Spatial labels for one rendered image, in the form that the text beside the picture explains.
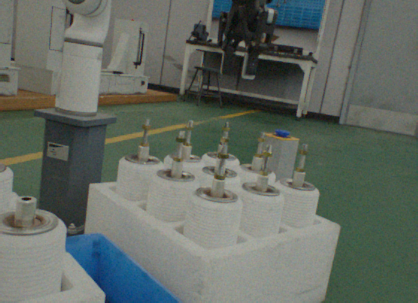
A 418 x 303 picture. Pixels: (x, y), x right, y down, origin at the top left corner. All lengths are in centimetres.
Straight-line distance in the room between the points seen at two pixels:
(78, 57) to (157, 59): 546
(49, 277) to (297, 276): 50
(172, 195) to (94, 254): 20
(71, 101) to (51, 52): 233
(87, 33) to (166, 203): 48
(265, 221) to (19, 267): 44
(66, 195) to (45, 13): 243
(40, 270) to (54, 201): 60
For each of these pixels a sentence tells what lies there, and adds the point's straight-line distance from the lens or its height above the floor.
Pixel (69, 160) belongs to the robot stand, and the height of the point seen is 19.
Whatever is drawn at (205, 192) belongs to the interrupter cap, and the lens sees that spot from 73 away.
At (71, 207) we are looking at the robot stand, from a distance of 110.
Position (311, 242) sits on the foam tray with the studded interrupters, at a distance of 87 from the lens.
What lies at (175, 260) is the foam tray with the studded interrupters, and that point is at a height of 15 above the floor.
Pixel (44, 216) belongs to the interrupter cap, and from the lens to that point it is 57.
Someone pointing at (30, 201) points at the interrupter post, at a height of 28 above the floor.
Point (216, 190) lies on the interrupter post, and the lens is 72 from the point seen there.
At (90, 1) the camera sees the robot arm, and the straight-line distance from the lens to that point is 105.
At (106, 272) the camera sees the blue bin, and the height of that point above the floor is 6.
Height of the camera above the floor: 47
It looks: 11 degrees down
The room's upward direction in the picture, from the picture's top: 9 degrees clockwise
